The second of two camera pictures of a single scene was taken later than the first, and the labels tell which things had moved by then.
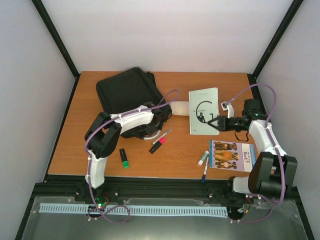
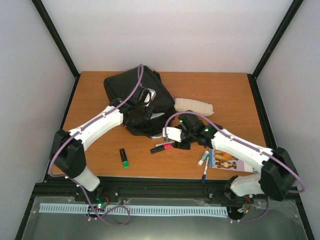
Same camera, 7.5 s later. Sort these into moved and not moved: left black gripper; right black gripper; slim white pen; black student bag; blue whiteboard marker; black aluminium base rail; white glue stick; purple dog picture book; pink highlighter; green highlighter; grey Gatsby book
Moved: grey Gatsby book; slim white pen; right black gripper; black student bag; left black gripper; pink highlighter
Not moved: blue whiteboard marker; green highlighter; white glue stick; black aluminium base rail; purple dog picture book
